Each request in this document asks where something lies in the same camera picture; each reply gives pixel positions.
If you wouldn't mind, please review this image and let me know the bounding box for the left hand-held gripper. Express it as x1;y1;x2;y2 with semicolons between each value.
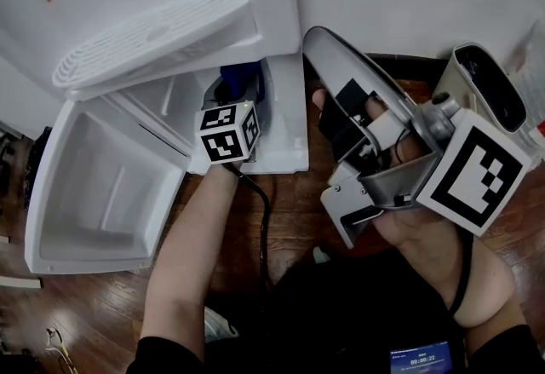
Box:
194;60;276;165

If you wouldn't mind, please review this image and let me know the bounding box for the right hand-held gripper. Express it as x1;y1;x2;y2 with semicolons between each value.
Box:
318;32;533;250

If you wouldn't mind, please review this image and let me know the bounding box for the blue cloth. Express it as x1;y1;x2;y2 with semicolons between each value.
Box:
219;60;266;103

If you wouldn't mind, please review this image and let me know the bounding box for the white panel piece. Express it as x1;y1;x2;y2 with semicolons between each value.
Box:
24;98;192;275

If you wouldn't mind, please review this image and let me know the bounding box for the person's right forearm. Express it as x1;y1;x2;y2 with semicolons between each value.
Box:
419;235;519;330

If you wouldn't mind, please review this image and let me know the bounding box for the person's left forearm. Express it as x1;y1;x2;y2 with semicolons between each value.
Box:
139;165;239;365

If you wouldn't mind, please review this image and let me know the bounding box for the clear water bottle red label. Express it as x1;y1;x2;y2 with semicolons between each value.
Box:
506;20;545;152

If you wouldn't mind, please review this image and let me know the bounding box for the person's right hand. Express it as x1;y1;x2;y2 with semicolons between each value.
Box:
312;89;463;279

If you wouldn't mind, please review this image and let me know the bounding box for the beige small bin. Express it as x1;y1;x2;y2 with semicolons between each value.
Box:
432;43;529;135

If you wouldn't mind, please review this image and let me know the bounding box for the white bin with black bag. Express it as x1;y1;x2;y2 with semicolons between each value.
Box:
23;124;55;211

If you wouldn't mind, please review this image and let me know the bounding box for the person's black clothing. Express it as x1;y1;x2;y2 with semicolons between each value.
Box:
138;248;545;374

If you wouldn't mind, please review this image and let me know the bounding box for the black device with screen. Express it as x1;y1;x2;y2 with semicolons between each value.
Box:
389;340;453;374

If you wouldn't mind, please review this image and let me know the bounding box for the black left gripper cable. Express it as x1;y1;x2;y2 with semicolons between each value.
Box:
229;162;273;295

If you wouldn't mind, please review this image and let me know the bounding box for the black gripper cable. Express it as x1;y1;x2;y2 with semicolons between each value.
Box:
229;162;273;295
449;231;475;317

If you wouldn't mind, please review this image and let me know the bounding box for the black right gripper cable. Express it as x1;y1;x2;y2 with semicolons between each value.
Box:
449;231;475;317

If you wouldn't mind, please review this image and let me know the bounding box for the white metal desk frame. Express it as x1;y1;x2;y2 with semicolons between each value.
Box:
0;234;43;290

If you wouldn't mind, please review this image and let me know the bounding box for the yellow black striped cable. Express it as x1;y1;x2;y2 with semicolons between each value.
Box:
44;326;80;374

